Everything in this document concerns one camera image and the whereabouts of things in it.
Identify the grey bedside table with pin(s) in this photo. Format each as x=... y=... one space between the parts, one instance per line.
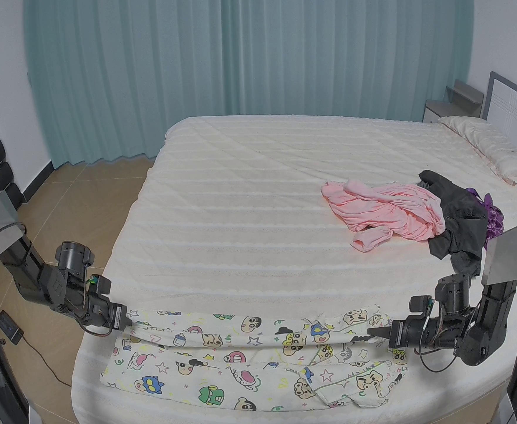
x=444 y=108

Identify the bed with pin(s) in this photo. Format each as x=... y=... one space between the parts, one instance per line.
x=241 y=192

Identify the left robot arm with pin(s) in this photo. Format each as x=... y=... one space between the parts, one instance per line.
x=51 y=285

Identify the purple garment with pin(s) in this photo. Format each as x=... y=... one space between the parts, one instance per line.
x=495 y=219

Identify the black garment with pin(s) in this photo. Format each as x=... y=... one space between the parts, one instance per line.
x=461 y=223

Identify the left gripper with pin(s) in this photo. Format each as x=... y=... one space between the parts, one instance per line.
x=106 y=314

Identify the pink garment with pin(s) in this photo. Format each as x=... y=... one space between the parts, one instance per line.
x=386 y=210

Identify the white printed pyjama garment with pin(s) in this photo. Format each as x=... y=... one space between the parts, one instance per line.
x=241 y=369

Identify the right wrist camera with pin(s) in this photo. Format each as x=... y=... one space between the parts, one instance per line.
x=419 y=304

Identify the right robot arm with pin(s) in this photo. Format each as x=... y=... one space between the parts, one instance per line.
x=492 y=325

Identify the cream pillow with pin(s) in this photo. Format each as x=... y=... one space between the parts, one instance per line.
x=492 y=148

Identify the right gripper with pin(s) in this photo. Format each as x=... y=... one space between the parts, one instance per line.
x=406 y=331

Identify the blue-green curtain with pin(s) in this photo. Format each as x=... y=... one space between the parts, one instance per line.
x=241 y=51

